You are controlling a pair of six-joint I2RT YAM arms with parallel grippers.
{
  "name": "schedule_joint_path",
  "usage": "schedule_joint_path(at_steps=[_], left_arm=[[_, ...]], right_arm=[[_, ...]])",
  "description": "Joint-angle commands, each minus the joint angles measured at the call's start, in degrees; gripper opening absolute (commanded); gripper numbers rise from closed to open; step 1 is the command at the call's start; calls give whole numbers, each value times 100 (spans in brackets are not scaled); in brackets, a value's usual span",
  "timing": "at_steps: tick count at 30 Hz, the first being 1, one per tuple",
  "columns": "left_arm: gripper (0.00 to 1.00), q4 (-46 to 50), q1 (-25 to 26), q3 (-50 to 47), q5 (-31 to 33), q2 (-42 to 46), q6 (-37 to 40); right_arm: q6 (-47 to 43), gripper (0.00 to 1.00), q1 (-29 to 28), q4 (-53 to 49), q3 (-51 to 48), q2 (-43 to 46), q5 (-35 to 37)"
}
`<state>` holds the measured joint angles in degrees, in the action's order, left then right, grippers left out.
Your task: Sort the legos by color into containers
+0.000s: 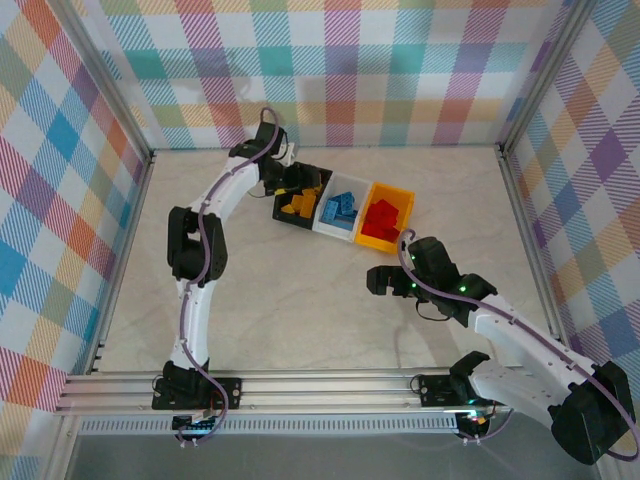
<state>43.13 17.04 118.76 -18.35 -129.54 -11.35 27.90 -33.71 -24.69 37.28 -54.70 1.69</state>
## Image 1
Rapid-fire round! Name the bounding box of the aluminium corner post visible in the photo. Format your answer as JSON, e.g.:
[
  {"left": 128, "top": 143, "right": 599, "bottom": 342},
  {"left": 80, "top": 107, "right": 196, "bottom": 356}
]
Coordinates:
[
  {"left": 47, "top": 0, "right": 156, "bottom": 164},
  {"left": 498, "top": 0, "right": 601, "bottom": 151}
]

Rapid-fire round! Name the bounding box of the aluminium right corner post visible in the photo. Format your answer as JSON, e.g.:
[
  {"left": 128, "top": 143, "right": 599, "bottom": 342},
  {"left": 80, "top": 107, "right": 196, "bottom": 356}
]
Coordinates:
[{"left": 498, "top": 0, "right": 601, "bottom": 151}]

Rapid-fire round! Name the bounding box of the long blue lego brick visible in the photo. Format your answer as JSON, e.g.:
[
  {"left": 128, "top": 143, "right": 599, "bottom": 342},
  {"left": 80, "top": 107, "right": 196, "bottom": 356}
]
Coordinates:
[{"left": 321, "top": 199, "right": 345, "bottom": 225}]

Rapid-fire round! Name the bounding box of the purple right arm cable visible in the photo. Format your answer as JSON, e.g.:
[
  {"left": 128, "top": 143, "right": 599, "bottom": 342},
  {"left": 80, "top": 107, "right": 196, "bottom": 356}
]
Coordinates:
[{"left": 396, "top": 228, "right": 640, "bottom": 461}]

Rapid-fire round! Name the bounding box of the long yellow lego brick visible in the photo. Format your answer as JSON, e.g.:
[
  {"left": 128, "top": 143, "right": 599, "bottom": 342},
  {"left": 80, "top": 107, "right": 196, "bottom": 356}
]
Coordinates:
[{"left": 292, "top": 194, "right": 318, "bottom": 219}]

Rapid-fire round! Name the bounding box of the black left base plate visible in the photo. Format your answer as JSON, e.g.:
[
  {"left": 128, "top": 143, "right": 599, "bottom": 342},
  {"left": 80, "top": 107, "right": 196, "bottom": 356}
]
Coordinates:
[{"left": 152, "top": 377, "right": 242, "bottom": 412}]

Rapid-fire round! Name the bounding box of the black plastic bin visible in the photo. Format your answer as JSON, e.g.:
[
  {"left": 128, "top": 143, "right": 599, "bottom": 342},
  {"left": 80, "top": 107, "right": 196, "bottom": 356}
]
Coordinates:
[{"left": 272, "top": 162, "right": 335, "bottom": 235}]

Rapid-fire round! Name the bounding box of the aluminium left side rail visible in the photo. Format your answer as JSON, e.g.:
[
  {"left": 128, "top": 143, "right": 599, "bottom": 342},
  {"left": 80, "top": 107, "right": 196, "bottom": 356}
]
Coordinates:
[{"left": 87, "top": 149, "right": 157, "bottom": 375}]

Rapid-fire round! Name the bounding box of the yellow plastic bin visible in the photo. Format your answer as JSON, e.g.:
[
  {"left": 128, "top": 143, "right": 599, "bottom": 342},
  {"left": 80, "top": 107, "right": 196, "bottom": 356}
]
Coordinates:
[{"left": 353, "top": 182, "right": 417, "bottom": 255}]

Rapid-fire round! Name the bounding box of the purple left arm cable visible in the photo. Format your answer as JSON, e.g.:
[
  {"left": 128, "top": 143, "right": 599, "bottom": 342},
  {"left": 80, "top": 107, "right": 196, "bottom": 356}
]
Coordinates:
[{"left": 174, "top": 106, "right": 282, "bottom": 449}]

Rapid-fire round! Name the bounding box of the slotted grey cable duct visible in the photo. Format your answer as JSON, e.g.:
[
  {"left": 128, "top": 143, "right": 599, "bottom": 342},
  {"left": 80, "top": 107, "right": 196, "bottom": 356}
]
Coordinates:
[{"left": 77, "top": 415, "right": 464, "bottom": 436}]

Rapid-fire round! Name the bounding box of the aluminium left corner post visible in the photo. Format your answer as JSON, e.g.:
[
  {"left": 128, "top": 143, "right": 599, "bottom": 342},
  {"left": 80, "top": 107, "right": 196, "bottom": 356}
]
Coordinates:
[{"left": 47, "top": 0, "right": 156, "bottom": 164}]

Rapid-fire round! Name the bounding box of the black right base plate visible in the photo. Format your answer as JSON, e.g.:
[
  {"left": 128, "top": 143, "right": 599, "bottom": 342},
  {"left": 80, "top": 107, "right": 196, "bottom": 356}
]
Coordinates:
[{"left": 417, "top": 374, "right": 474, "bottom": 407}]

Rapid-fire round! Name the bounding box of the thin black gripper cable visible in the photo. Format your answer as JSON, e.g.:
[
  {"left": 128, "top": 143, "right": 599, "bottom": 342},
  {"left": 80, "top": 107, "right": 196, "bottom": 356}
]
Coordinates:
[{"left": 416, "top": 298, "right": 454, "bottom": 324}]

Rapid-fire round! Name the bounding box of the circuit board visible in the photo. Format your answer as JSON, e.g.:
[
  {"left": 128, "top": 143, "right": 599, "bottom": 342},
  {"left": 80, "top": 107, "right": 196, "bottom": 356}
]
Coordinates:
[
  {"left": 172, "top": 410, "right": 221, "bottom": 434},
  {"left": 457, "top": 409, "right": 496, "bottom": 432}
]

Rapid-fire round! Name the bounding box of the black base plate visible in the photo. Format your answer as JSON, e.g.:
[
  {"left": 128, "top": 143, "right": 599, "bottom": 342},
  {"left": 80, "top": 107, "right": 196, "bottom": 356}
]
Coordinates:
[
  {"left": 417, "top": 374, "right": 474, "bottom": 407},
  {"left": 152, "top": 377, "right": 242, "bottom": 412}
]

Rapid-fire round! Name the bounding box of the aluminium right side rail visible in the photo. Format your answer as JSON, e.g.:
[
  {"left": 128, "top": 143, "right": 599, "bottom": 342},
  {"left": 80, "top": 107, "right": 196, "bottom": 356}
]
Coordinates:
[{"left": 497, "top": 142, "right": 581, "bottom": 374}]

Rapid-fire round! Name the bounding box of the left circuit board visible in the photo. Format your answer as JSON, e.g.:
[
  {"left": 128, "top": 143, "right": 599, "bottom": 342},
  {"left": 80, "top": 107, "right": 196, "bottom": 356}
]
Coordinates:
[{"left": 172, "top": 410, "right": 221, "bottom": 434}]

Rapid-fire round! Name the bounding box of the white plastic bin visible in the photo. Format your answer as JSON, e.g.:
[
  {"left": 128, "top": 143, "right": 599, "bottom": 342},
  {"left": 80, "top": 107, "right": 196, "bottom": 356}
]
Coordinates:
[{"left": 312, "top": 171, "right": 374, "bottom": 245}]

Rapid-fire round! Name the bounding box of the right circuit board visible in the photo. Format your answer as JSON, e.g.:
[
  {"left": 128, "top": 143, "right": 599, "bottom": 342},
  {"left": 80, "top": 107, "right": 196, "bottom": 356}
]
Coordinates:
[{"left": 457, "top": 409, "right": 496, "bottom": 432}]

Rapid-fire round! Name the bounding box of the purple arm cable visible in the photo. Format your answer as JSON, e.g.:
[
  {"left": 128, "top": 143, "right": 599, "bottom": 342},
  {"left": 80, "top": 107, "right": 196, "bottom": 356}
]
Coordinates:
[
  {"left": 174, "top": 106, "right": 282, "bottom": 449},
  {"left": 396, "top": 228, "right": 640, "bottom": 461}
]

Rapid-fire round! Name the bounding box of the aluminium front frame rail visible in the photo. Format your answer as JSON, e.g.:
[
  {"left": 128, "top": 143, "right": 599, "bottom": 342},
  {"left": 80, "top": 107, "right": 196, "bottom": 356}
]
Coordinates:
[{"left": 53, "top": 368, "right": 604, "bottom": 417}]

